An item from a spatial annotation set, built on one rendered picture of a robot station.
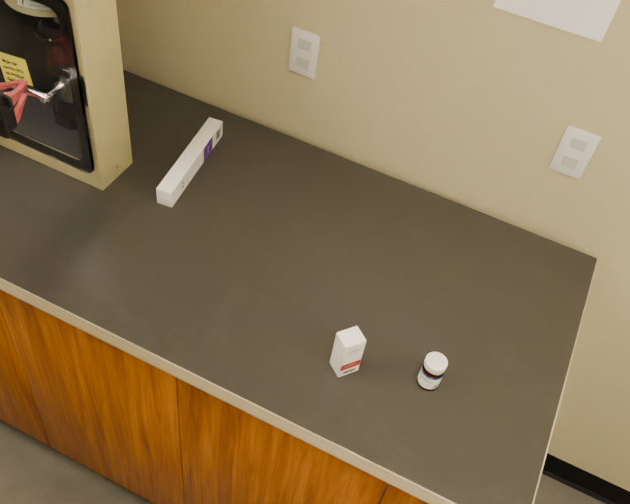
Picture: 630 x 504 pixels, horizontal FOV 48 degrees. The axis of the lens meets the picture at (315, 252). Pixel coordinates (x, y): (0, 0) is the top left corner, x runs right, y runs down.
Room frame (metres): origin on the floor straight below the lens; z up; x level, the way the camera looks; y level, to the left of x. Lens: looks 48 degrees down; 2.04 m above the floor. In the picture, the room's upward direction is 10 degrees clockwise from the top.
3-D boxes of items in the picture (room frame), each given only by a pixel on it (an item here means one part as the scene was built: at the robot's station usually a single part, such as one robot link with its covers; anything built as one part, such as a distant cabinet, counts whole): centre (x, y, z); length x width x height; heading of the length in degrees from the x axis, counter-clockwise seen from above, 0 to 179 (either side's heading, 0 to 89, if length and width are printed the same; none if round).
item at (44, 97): (1.07, 0.58, 1.20); 0.10 x 0.05 x 0.03; 71
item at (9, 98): (1.02, 0.61, 1.20); 0.09 x 0.07 x 0.07; 164
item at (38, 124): (1.12, 0.64, 1.19); 0.30 x 0.01 x 0.40; 71
